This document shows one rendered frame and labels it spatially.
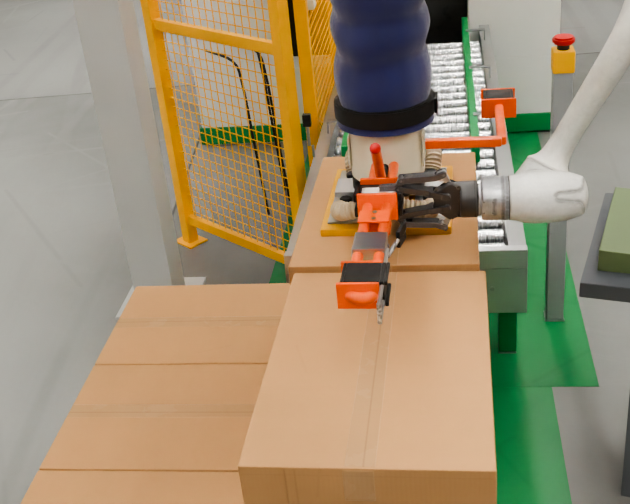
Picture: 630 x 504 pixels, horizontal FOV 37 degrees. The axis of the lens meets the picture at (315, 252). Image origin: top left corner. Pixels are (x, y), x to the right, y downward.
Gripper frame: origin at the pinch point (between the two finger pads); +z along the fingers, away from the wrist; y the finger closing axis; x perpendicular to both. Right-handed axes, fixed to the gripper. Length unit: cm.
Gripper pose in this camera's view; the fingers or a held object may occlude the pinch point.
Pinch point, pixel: (378, 201)
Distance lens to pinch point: 194.7
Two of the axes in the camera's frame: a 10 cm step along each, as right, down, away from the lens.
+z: -9.9, 0.2, 1.5
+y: 0.9, 8.7, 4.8
